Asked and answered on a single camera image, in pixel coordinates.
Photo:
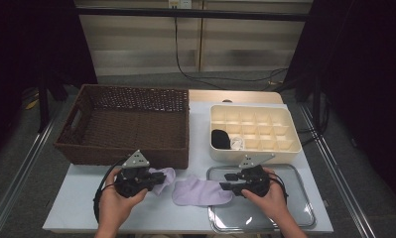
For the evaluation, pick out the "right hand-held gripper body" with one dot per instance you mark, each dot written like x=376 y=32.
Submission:
x=255 y=181

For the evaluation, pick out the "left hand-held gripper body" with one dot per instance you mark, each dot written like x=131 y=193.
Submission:
x=132 y=181

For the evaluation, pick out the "cream divided organizer box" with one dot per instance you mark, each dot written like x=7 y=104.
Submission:
x=268 y=155

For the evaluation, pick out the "white sock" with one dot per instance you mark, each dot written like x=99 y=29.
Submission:
x=237 y=143

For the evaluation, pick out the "clear plastic lid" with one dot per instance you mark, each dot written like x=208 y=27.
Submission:
x=285 y=205

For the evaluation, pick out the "black sock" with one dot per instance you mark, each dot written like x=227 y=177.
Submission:
x=221 y=139

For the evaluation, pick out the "brown wicker basket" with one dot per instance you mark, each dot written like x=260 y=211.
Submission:
x=86 y=148

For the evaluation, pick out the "person's right hand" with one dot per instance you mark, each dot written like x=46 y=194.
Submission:
x=268 y=201

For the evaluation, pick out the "person's left hand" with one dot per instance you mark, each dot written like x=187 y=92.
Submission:
x=114 y=211

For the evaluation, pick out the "light wooden board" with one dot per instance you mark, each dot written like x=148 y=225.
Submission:
x=251 y=95

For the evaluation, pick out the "black metal stand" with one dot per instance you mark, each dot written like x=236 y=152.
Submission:
x=43 y=105

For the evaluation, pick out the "small yellow object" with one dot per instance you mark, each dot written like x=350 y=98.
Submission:
x=31 y=104

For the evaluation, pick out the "dark curtain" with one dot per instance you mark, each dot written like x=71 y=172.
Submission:
x=26 y=49
x=367 y=82

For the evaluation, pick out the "black horizontal bar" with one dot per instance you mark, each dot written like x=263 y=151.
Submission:
x=185 y=14

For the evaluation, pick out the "metal floor rail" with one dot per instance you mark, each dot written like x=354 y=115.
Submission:
x=337 y=185
x=17 y=181

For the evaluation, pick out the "white wall socket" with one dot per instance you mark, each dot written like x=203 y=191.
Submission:
x=180 y=3

